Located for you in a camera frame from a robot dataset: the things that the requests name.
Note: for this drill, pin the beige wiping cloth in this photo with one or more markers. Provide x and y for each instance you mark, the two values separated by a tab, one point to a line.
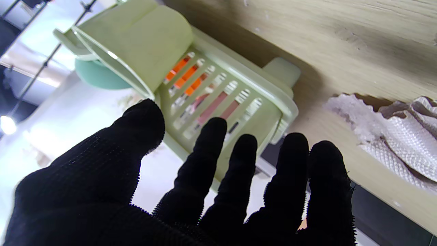
399	136

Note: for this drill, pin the pale green plastic dish rack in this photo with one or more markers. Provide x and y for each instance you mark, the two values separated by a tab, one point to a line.
266	116

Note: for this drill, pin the teal plastic plate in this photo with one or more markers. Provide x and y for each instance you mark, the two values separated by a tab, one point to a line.
99	75

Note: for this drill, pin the orange plastic bowl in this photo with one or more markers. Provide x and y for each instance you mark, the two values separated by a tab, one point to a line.
186	75

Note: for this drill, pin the pink plastic mug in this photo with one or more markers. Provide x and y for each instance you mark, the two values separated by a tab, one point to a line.
218	106

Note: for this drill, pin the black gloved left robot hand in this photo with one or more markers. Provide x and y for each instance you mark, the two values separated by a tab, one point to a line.
102	191

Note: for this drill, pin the pale green drip tray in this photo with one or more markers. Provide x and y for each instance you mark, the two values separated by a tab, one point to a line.
283	71

